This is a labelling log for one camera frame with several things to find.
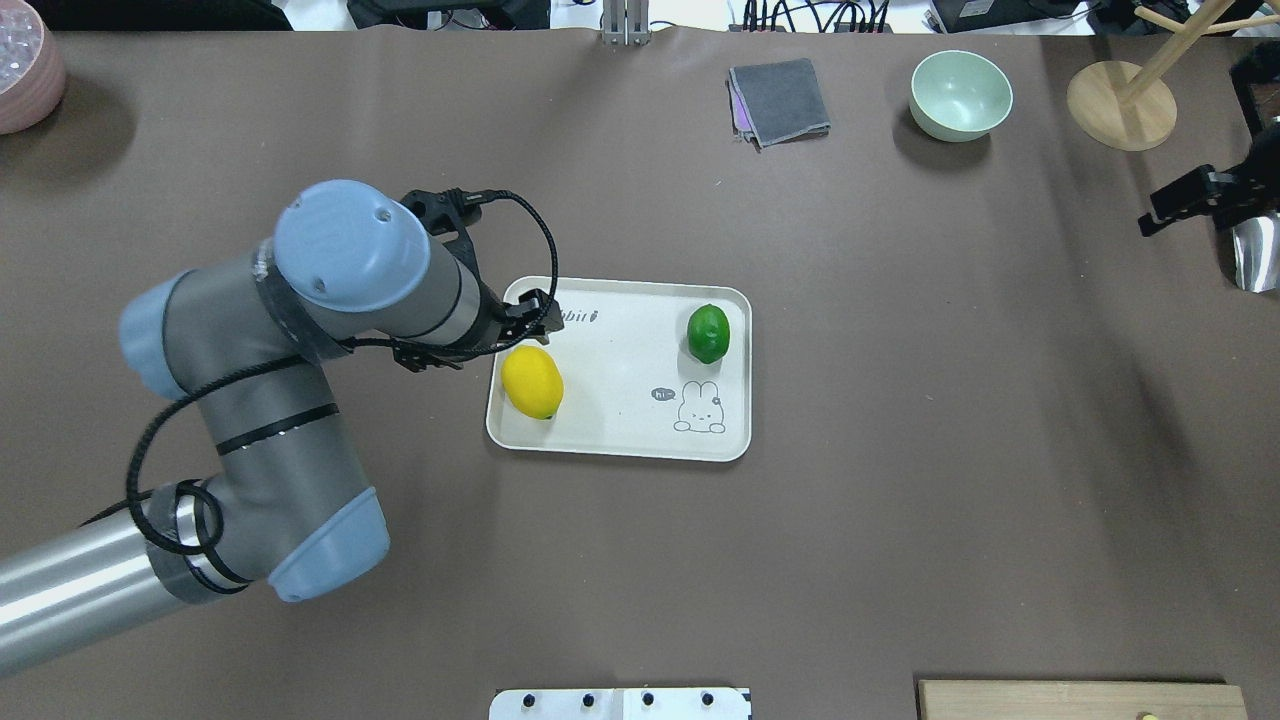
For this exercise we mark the yellow lemon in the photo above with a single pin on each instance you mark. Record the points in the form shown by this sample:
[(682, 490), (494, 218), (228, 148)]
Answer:
[(532, 382)]

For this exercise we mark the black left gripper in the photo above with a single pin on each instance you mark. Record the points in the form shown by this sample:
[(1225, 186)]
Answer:
[(492, 304)]

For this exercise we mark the grey folded cloth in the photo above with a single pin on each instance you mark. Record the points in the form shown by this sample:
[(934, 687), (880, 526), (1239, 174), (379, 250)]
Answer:
[(784, 101)]

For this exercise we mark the pink bowl with ice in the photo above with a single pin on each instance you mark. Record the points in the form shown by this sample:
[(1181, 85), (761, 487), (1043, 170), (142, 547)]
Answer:
[(33, 74)]

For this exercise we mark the mint green bowl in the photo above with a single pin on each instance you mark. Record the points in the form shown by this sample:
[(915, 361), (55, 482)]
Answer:
[(957, 96)]

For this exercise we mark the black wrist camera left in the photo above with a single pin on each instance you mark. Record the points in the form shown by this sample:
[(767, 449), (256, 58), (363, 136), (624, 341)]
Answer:
[(452, 211)]

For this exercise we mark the aluminium frame post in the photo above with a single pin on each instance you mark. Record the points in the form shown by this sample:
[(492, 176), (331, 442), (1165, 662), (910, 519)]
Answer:
[(625, 23)]

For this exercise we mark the wooden mug tree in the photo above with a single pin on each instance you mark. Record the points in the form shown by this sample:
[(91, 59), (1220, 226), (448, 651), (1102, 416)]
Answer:
[(1128, 106)]

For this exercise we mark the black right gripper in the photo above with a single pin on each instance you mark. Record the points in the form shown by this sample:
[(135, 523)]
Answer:
[(1252, 187)]

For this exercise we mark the white metal column base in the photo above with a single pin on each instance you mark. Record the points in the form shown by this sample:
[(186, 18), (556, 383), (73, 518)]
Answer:
[(623, 703)]

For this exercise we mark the metal scoop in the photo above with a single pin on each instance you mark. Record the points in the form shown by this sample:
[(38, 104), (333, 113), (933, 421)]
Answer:
[(1255, 243)]

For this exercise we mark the cream rabbit tray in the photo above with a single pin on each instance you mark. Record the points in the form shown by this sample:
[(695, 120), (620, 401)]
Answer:
[(631, 386)]

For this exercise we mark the green lime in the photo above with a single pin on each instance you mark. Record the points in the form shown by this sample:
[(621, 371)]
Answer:
[(708, 334)]

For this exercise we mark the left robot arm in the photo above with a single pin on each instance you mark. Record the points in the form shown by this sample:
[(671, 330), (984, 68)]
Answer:
[(248, 474)]

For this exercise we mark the pink folded cloth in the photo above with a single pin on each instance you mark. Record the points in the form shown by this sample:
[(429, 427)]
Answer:
[(742, 125)]

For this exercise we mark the bamboo cutting board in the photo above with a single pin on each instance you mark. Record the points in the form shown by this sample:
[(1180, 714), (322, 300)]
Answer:
[(1021, 699)]

